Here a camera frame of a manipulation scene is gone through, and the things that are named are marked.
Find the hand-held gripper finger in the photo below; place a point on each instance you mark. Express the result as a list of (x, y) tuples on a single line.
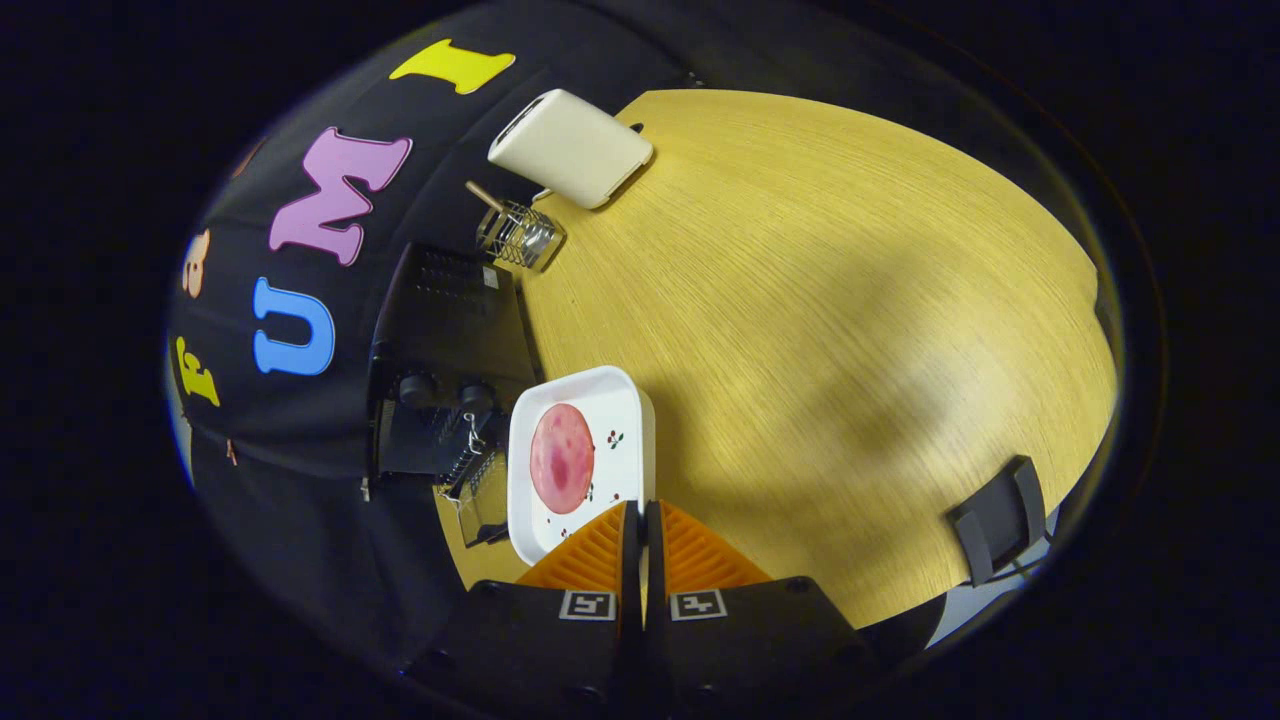
[(653, 570), (631, 560)]

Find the pink ham slice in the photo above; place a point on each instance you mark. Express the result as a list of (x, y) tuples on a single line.
[(562, 458)]

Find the white square plate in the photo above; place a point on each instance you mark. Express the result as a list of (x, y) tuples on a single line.
[(620, 400)]

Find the black toaster oven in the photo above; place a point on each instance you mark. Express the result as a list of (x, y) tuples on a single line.
[(450, 320)]

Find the cream pop-up toaster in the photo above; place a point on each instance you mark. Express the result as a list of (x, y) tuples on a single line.
[(570, 150)]

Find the black backdrop cloth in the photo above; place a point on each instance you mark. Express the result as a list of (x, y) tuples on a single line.
[(300, 470)]

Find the wooden stick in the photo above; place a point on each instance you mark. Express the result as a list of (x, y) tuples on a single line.
[(485, 195)]

